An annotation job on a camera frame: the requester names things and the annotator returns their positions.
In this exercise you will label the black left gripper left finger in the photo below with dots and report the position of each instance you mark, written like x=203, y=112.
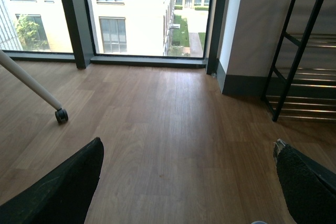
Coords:
x=63, y=195

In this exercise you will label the light blue slipper right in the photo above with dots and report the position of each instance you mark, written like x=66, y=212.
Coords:
x=258, y=222

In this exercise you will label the black metal shoe rack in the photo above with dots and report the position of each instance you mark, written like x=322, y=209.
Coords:
x=301, y=80

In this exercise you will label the dark window frame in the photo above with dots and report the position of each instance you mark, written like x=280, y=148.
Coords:
x=81, y=37

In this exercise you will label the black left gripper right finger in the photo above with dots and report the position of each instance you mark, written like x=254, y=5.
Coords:
x=307, y=186

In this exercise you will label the white table leg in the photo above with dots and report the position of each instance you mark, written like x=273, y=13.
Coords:
x=11, y=66

